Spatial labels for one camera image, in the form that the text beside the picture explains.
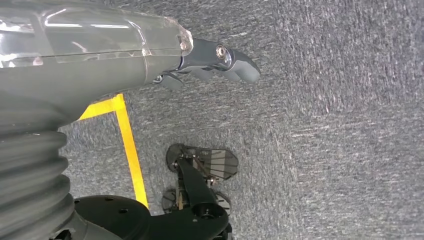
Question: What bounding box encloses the yellow floor tape square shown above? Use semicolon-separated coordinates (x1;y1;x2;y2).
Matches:
78;93;150;210

